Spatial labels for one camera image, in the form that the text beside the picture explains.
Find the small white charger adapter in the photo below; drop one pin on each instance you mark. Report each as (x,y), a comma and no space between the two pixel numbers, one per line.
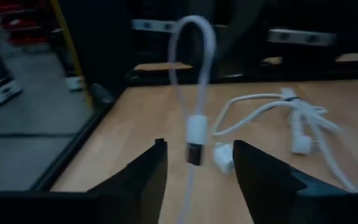
(224,157)

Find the red storage bins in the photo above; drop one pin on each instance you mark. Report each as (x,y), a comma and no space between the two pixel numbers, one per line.
(26,40)

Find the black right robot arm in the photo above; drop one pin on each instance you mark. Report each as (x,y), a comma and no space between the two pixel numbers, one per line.
(238,37)

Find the grey perforated metal bracket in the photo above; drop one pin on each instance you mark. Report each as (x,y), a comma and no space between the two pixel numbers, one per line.
(154,25)
(300,37)

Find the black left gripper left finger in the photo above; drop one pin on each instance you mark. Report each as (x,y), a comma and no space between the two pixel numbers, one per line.
(129,199)

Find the white base block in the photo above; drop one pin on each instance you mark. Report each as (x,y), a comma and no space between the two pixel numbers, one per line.
(75,84)

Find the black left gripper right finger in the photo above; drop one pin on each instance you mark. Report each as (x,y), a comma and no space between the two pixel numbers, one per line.
(269,199)

